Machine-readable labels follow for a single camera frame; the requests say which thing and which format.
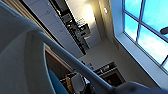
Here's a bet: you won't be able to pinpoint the blue sofa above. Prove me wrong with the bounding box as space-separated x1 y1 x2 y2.
47 67 70 94

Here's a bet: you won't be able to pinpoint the large window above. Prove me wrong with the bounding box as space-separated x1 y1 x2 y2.
121 0 168 73

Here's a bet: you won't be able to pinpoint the white kitchen counter cabinets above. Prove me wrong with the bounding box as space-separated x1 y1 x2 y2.
22 0 85 60

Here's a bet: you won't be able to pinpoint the white wall cabinets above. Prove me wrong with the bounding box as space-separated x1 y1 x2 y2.
65 0 103 52

